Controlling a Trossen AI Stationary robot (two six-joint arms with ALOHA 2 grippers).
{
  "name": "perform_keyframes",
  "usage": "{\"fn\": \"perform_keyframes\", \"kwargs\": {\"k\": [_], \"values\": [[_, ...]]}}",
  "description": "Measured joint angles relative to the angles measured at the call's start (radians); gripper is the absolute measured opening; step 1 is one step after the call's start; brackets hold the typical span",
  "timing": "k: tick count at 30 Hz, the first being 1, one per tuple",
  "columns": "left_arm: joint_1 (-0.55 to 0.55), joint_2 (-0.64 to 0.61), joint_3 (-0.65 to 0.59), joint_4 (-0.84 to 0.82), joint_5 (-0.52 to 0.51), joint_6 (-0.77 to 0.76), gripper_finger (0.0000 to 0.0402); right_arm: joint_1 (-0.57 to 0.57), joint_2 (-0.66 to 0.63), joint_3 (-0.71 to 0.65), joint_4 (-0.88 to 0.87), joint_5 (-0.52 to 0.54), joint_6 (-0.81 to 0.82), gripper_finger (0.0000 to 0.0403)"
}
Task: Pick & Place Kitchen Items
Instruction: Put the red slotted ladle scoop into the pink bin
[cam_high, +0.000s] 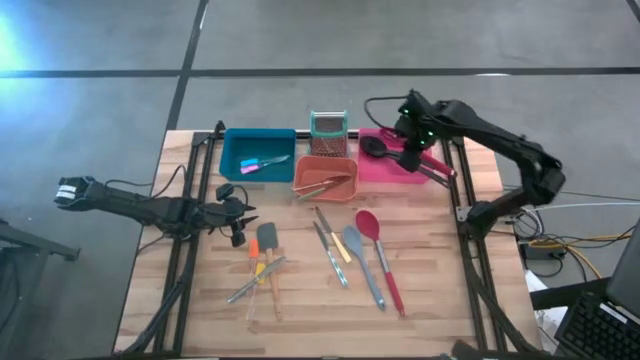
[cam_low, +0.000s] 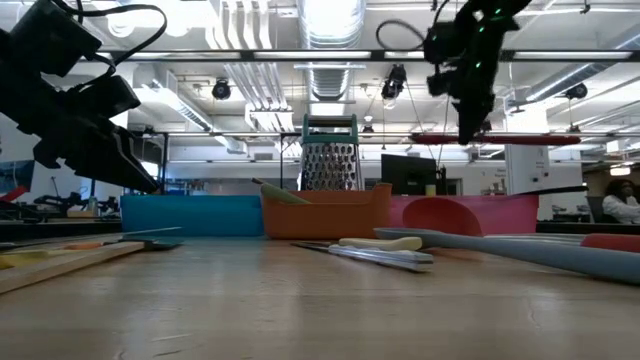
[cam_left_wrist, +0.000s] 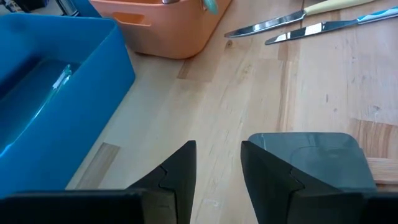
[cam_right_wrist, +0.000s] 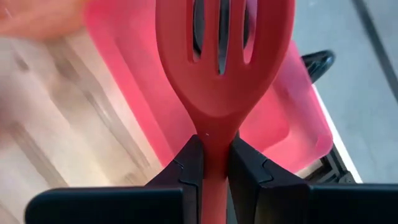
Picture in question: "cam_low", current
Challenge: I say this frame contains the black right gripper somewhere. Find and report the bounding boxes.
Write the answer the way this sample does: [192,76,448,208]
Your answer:
[423,19,502,147]

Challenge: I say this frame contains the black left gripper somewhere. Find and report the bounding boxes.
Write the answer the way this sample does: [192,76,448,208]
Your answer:
[0,74,162,195]

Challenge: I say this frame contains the red slotted silicone spoon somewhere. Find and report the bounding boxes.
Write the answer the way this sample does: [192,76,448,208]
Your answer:
[409,132,582,148]

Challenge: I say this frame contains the red spoon steel shaft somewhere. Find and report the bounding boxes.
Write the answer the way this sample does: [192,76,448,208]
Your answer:
[401,196,640,255]

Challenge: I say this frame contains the grey spatula wooden handle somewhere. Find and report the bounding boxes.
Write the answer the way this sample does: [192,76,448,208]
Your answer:
[0,236,182,295]

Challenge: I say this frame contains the blue-grey silicone spoon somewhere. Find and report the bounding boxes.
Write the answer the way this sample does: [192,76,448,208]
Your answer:
[373,227,640,287]

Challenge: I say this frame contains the yellow mini spatula clear handle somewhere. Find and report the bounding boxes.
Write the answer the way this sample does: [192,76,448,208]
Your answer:
[0,248,54,270]

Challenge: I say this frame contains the cream handled butter knife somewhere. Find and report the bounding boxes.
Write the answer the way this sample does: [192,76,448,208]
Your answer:
[299,236,425,253]

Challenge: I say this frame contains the green handled butter knife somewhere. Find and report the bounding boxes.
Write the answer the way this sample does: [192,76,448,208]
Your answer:
[258,181,310,205]

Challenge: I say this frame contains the black ceiling spotlight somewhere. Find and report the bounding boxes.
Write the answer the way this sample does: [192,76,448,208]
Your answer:
[564,82,590,101]
[469,118,494,137]
[210,77,233,101]

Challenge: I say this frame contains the black background robot arms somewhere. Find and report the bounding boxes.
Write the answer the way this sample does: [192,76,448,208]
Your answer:
[32,192,121,217]

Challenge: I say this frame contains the white pillar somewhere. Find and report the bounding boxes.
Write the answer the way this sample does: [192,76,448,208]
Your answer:
[503,107,551,197]

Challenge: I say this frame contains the black computer monitor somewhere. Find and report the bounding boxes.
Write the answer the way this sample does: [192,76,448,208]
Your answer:
[380,153,447,196]

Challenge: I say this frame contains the blue plastic bin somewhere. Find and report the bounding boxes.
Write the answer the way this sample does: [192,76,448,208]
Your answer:
[119,193,265,238]

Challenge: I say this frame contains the pink plastic bin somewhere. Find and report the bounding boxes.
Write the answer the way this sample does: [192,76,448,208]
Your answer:
[388,193,540,238]

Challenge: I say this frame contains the red background object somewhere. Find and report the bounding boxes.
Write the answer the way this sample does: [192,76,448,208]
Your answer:
[0,184,31,204]

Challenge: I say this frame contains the teal metal box grater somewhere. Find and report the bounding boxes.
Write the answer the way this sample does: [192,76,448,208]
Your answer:
[298,113,365,192]

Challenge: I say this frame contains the person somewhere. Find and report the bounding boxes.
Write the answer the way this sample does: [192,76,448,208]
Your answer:
[601,178,640,225]

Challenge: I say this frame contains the orange plastic bin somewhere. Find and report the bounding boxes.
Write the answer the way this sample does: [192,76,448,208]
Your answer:
[259,182,394,240]

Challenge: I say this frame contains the blue wall screen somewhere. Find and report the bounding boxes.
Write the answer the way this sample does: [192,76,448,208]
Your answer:
[0,160,36,195]

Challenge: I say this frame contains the black overhead frame beam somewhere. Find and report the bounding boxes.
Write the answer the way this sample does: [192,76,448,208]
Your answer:
[97,48,640,63]

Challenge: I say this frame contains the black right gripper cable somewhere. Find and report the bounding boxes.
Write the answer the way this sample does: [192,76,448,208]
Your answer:
[374,18,429,52]

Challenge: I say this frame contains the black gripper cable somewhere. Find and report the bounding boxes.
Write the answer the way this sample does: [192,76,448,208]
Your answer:
[374,18,429,52]
[47,0,169,94]

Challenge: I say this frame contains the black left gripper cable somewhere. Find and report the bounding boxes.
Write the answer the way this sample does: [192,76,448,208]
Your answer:
[47,0,169,94]

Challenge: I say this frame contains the silver ventilation duct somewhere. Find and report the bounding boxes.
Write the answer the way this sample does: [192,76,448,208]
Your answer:
[295,0,367,104]

